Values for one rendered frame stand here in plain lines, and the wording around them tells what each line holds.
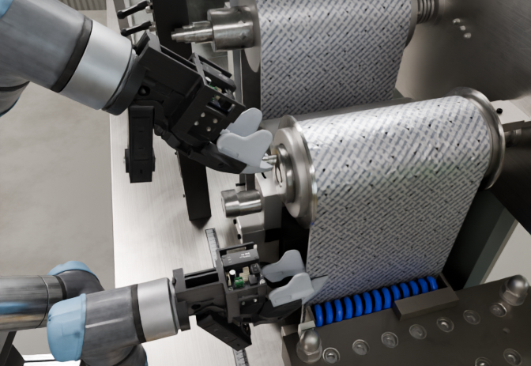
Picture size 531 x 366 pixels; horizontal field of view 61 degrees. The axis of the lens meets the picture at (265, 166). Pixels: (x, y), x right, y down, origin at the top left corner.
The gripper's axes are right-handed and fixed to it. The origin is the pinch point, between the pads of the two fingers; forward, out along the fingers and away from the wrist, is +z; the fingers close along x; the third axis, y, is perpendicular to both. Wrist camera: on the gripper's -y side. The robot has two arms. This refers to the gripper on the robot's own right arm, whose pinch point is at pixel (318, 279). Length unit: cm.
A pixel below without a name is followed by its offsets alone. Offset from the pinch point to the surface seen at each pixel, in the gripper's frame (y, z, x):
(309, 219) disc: 14.1, -2.5, -0.5
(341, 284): -2.6, 3.9, -0.3
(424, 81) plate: 11.7, 30.0, 27.6
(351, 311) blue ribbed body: -5.1, 4.3, -3.5
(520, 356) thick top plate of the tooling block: -5.8, 24.4, -15.5
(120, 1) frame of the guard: 3, -23, 102
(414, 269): -3.2, 16.0, -0.3
